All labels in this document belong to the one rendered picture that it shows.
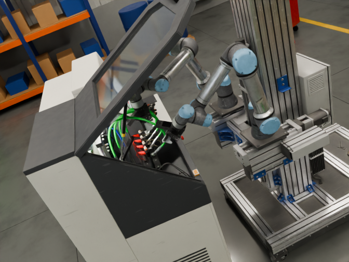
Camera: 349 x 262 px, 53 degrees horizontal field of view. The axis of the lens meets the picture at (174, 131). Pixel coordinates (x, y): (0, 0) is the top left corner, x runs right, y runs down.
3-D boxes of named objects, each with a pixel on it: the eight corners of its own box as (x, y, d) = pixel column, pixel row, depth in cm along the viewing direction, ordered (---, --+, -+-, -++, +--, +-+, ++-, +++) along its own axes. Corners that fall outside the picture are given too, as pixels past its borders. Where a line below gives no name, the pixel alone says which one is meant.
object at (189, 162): (210, 198, 222) (203, 180, 214) (203, 201, 222) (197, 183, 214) (183, 148, 275) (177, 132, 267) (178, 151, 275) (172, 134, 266)
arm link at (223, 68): (229, 33, 190) (183, 105, 209) (235, 39, 181) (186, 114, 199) (246, 43, 194) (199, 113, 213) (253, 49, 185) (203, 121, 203)
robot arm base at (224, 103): (231, 95, 269) (229, 84, 264) (241, 103, 257) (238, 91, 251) (214, 104, 267) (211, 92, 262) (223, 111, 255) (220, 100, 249)
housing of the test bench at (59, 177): (165, 308, 257) (74, 150, 178) (129, 324, 255) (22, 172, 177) (136, 191, 376) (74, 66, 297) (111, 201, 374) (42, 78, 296)
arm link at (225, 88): (227, 97, 250) (223, 80, 242) (212, 95, 258) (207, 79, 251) (236, 88, 256) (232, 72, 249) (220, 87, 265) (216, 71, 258)
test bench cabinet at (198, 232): (237, 276, 260) (212, 202, 219) (165, 308, 256) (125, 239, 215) (206, 213, 320) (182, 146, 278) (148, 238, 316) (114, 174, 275)
